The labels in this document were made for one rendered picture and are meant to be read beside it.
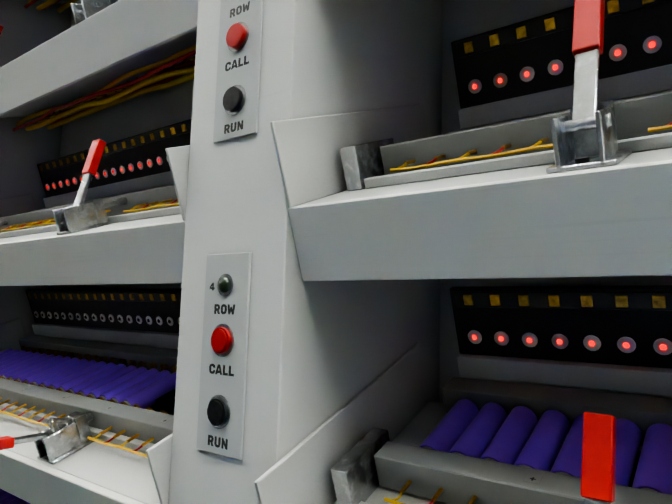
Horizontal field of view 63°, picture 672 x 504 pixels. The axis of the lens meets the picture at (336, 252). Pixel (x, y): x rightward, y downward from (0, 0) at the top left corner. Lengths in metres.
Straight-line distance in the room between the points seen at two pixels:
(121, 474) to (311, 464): 0.19
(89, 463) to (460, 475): 0.31
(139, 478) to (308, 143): 0.28
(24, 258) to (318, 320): 0.35
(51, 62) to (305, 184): 0.37
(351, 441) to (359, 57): 0.26
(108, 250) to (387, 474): 0.28
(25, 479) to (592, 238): 0.50
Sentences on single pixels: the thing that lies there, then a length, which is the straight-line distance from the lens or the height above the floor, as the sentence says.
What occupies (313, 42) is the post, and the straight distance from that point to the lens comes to 0.37.
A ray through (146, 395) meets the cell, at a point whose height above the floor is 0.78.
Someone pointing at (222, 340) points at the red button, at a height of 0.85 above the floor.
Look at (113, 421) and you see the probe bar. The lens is 0.54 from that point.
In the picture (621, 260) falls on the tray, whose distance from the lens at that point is 0.25.
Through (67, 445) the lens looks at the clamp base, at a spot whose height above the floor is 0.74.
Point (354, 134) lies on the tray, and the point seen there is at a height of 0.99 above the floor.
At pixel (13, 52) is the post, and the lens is 1.06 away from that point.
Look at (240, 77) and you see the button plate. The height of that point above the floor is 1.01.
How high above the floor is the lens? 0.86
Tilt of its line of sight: 6 degrees up
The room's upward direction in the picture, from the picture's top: 2 degrees clockwise
